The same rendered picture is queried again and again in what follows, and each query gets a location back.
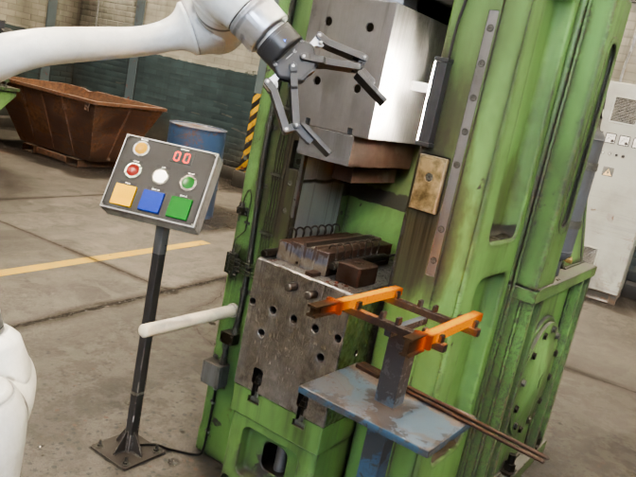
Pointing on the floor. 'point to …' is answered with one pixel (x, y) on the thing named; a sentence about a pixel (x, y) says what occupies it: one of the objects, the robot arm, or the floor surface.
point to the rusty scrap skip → (76, 121)
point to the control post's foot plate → (114, 450)
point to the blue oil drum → (178, 131)
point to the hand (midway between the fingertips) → (352, 123)
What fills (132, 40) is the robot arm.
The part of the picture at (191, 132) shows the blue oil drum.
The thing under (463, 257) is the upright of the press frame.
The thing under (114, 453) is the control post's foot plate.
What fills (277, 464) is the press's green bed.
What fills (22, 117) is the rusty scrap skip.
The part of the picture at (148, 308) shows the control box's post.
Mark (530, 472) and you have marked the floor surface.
